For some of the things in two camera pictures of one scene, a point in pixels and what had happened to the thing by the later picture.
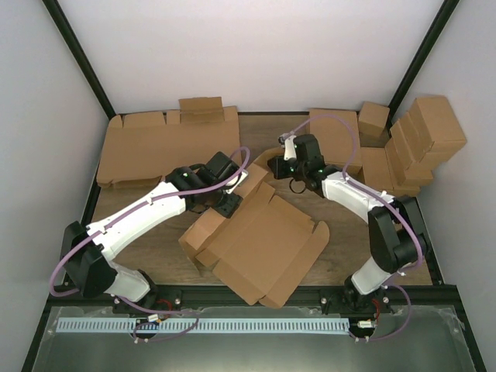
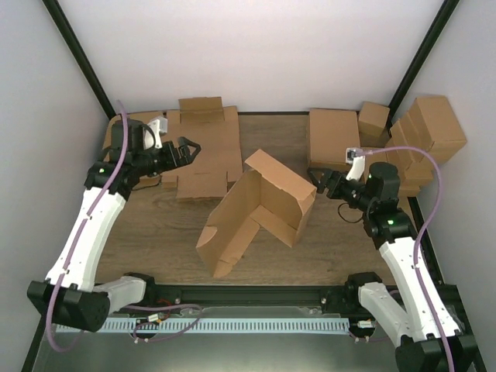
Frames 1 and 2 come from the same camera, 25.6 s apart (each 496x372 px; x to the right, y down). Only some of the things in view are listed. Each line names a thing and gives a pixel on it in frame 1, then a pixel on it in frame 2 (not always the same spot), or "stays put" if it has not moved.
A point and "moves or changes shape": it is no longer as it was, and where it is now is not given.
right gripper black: (276, 165) -> (338, 177)
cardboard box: (262, 248) moves or changes shape
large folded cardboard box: (338, 134) stays put
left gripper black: (227, 209) -> (173, 161)
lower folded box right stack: (406, 182) stays put
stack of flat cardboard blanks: (147, 146) stays put
